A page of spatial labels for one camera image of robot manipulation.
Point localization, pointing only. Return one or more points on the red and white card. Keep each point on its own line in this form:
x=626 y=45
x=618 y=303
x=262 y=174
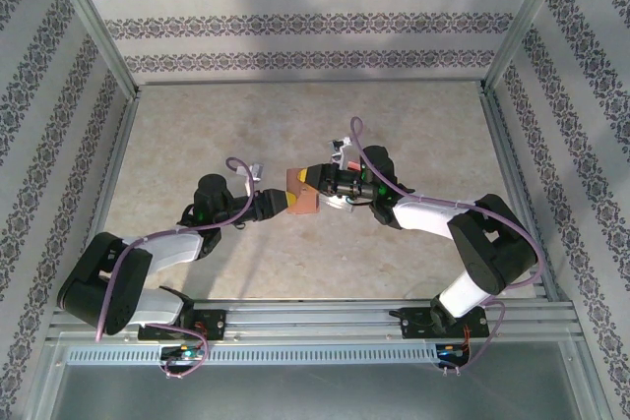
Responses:
x=350 y=164

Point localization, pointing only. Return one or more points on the aluminium mounting rail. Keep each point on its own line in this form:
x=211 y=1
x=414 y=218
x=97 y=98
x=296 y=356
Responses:
x=315 y=314

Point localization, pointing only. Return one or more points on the grey metal panel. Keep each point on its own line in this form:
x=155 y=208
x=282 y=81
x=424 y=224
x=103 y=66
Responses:
x=315 y=393

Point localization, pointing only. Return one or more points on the aluminium side rail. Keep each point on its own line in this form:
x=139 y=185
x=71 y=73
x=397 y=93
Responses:
x=502 y=135
x=107 y=194

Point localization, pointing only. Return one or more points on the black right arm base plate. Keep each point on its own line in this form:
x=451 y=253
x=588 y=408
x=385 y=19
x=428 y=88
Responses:
x=413 y=326

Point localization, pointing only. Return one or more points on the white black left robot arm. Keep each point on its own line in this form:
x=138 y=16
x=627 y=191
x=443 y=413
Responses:
x=172 y=248

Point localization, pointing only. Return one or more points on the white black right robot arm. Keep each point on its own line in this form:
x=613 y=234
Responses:
x=423 y=216

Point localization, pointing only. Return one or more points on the aluminium frame post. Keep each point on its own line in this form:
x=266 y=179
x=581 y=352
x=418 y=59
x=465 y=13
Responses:
x=94 y=21
x=524 y=21

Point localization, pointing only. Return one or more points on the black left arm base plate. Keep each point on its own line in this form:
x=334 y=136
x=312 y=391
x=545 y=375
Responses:
x=216 y=324

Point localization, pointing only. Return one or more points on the small electronics board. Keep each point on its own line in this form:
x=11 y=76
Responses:
x=186 y=353
x=450 y=352

